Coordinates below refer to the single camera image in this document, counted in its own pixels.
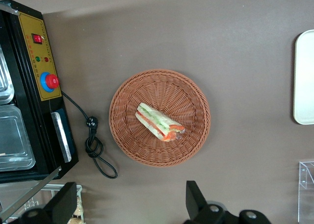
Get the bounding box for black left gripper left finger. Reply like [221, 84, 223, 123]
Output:
[14, 181, 78, 224]

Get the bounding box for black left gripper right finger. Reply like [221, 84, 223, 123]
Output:
[183, 180, 272, 224]

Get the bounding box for sandwich with vegetables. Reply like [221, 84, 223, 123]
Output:
[135, 102, 185, 143]

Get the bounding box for round brown wicker basket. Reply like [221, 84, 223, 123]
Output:
[108, 69, 211, 168]

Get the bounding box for beige rectangular serving tray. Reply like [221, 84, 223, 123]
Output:
[293, 29, 314, 125]

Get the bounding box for packaged bread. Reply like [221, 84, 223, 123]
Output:
[68, 196, 83, 224]

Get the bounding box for steel food pan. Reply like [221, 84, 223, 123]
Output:
[0, 104, 36, 172]
[0, 45, 15, 105]

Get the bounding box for black food warmer yellow panel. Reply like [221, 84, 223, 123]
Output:
[0, 0, 79, 222]

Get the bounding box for clear acrylic bottle rack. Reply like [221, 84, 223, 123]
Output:
[297, 160, 314, 224]

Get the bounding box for black power cable with plug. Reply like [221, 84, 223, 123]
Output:
[60, 90, 119, 179]

